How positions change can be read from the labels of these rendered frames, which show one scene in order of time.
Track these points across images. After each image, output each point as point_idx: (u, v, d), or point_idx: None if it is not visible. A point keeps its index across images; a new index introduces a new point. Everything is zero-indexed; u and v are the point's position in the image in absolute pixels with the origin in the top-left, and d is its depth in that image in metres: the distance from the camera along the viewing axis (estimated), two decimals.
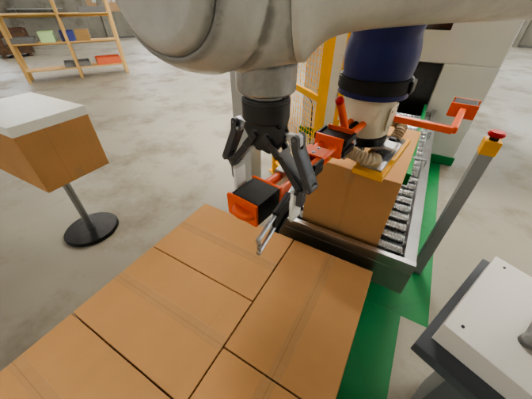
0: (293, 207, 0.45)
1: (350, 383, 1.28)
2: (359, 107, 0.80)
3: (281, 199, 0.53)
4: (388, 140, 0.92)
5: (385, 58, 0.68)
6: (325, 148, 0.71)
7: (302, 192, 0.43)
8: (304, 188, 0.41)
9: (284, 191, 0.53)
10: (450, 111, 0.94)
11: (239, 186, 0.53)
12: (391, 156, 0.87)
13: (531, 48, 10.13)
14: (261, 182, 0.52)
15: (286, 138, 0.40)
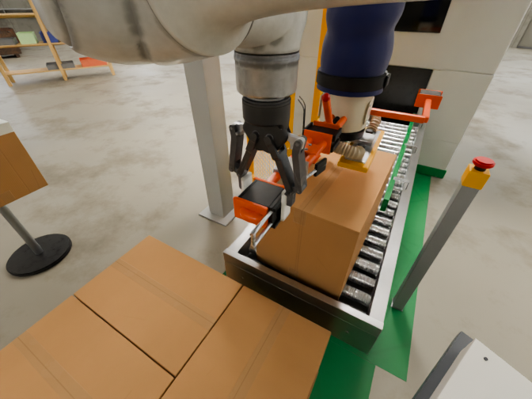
0: (284, 207, 0.47)
1: None
2: (340, 102, 0.83)
3: None
4: (366, 133, 0.96)
5: (356, 54, 0.72)
6: (314, 144, 0.73)
7: (292, 192, 0.45)
8: (295, 188, 0.44)
9: None
10: (416, 102, 1.02)
11: None
12: (371, 147, 0.92)
13: (531, 49, 9.92)
14: (264, 183, 0.52)
15: (287, 138, 0.40)
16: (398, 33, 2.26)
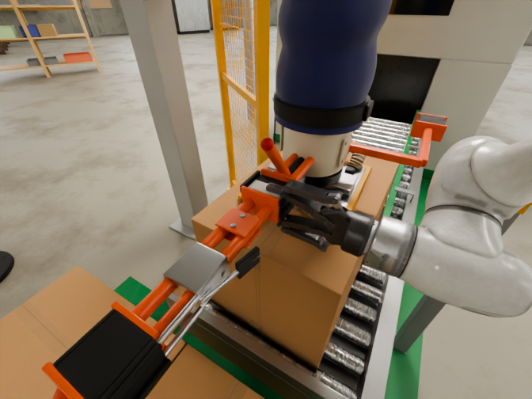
0: (271, 184, 0.50)
1: None
2: (303, 139, 0.60)
3: (163, 344, 0.30)
4: (344, 173, 0.73)
5: (320, 76, 0.49)
6: (256, 207, 0.50)
7: None
8: (295, 185, 0.47)
9: None
10: (413, 131, 0.78)
11: None
12: (350, 195, 0.69)
13: None
14: (123, 321, 0.29)
15: (338, 205, 0.43)
16: (400, 17, 1.95)
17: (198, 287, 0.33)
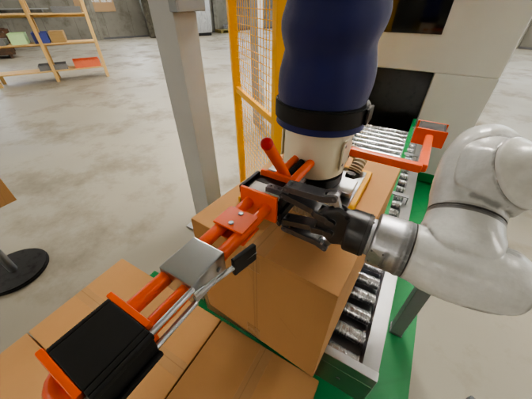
0: (270, 185, 0.50)
1: None
2: (304, 142, 0.60)
3: (156, 336, 0.30)
4: (345, 177, 0.73)
5: (322, 79, 0.49)
6: (256, 207, 0.50)
7: None
8: (294, 185, 0.47)
9: None
10: (414, 138, 0.79)
11: None
12: (349, 199, 0.69)
13: None
14: (116, 311, 0.29)
15: (337, 204, 0.43)
16: (397, 35, 2.14)
17: (193, 281, 0.33)
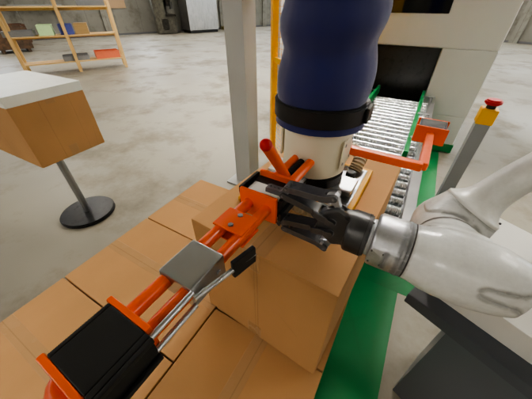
0: (270, 185, 0.50)
1: (346, 355, 1.27)
2: (303, 141, 0.60)
3: (156, 340, 0.30)
4: (345, 176, 0.73)
5: (321, 78, 0.49)
6: (255, 207, 0.50)
7: None
8: (294, 186, 0.47)
9: None
10: (415, 135, 0.78)
11: None
12: (350, 198, 0.69)
13: (531, 44, 10.12)
14: (116, 315, 0.29)
15: (337, 204, 0.43)
16: (410, 15, 2.46)
17: (192, 284, 0.34)
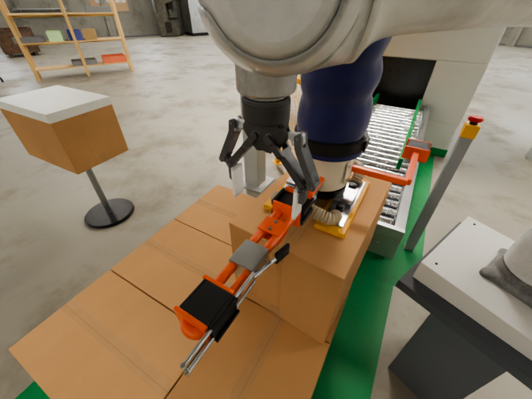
0: (296, 205, 0.46)
1: (347, 339, 1.45)
2: (317, 164, 0.79)
3: None
4: (347, 188, 0.92)
5: (331, 122, 0.68)
6: (283, 215, 0.69)
7: (305, 190, 0.43)
8: (308, 185, 0.42)
9: (238, 290, 0.49)
10: (404, 153, 0.97)
11: (237, 188, 0.52)
12: (351, 206, 0.87)
13: (528, 47, 10.30)
14: (212, 285, 0.48)
15: (288, 137, 0.40)
16: None
17: (252, 267, 0.53)
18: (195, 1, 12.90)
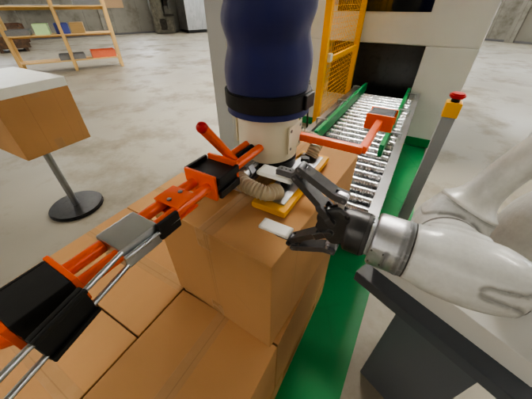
0: (280, 169, 0.46)
1: (318, 340, 1.31)
2: (251, 127, 0.65)
3: None
4: (298, 161, 0.78)
5: (256, 67, 0.54)
6: (199, 187, 0.55)
7: None
8: (305, 168, 0.43)
9: (91, 277, 0.35)
10: (366, 123, 0.83)
11: (271, 222, 0.55)
12: None
13: (526, 43, 10.17)
14: (48, 270, 0.34)
15: (341, 204, 0.43)
16: (394, 13, 2.51)
17: (123, 246, 0.38)
18: None
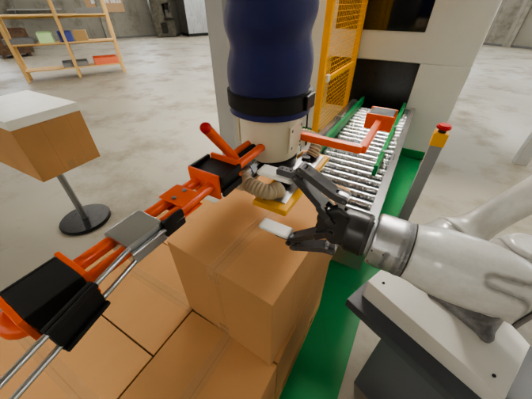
0: (281, 169, 0.46)
1: (315, 352, 1.41)
2: (253, 127, 0.66)
3: None
4: (299, 161, 0.79)
5: (258, 69, 0.55)
6: (203, 185, 0.56)
7: None
8: (306, 168, 0.43)
9: (100, 272, 0.37)
10: (366, 123, 0.84)
11: (271, 222, 0.55)
12: None
13: (524, 48, 10.27)
14: (60, 264, 0.35)
15: (341, 204, 0.43)
16: (389, 32, 2.61)
17: (130, 243, 0.40)
18: (191, 1, 12.87)
